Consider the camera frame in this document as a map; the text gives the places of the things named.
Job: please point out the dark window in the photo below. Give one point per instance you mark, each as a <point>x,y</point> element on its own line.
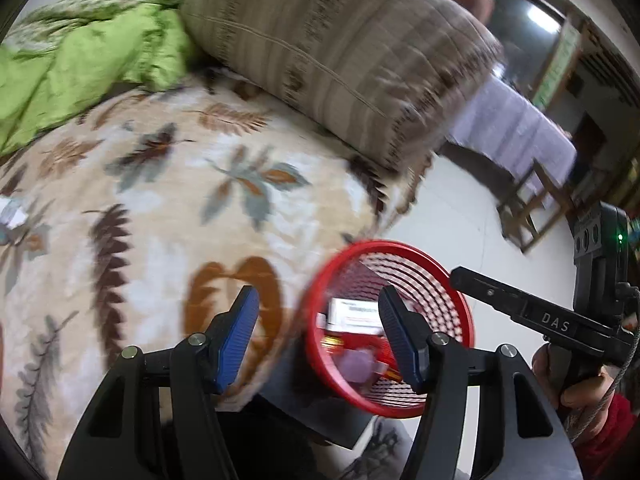
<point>510,35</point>

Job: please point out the red mesh basket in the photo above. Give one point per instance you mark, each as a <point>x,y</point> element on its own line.
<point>440,285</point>

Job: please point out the green wall hanging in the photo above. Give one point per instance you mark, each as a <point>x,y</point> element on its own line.
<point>557,65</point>

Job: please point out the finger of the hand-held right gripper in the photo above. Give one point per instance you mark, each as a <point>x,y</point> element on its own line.
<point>505,300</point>

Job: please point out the striped brown pillow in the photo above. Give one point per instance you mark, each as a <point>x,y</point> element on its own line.
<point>325,50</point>

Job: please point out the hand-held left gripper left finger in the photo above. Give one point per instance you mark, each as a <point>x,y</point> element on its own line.
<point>237,340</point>

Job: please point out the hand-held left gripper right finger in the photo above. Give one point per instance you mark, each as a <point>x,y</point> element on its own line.
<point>400,340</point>

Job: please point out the green quilt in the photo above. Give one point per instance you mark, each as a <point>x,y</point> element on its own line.
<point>75,70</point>

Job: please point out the table with white cloth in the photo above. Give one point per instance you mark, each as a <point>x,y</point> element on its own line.
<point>510,125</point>

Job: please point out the person's right forearm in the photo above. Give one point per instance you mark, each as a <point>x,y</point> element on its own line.
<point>615,435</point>

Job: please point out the red cigarette pack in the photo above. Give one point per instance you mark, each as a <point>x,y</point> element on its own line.
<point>360,342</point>

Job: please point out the person's right hand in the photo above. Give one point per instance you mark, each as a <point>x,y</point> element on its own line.
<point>585,395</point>

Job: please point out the blue and white box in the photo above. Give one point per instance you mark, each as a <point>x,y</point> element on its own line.
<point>355,315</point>

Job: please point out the black box stand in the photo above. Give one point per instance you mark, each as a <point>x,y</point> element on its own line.
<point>310,410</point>

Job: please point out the wooden chair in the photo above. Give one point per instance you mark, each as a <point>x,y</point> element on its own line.
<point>537,195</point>

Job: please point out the purple candy wrapper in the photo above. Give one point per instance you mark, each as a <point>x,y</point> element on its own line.
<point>357,367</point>

